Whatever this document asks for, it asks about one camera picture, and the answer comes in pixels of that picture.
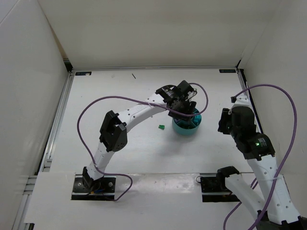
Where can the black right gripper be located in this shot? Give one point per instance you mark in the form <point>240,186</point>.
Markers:
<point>223,121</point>

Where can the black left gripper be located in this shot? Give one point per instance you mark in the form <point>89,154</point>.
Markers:
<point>182,112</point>

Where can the green square lego brick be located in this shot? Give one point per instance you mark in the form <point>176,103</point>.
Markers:
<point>184,124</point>

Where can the small teal lego brick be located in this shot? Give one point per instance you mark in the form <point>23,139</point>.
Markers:
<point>198,117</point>

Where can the large teal lego brick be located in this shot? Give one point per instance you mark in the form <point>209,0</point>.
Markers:
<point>196,121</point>

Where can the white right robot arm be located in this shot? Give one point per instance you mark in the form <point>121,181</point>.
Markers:
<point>274,210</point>

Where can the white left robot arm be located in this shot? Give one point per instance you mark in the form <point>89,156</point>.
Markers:
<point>116,126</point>

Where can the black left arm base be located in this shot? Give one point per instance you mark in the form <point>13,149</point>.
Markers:
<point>103,190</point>

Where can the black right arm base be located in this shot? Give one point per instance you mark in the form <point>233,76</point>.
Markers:
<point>213,187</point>

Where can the blue right corner label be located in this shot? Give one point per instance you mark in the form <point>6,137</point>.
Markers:
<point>227,70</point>

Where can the blue corner label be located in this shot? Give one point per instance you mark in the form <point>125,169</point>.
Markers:
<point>83,73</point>
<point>227,70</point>

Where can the blue left corner label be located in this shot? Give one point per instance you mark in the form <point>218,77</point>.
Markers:
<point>83,73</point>

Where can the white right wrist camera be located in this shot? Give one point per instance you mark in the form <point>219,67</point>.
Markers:
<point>240,101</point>

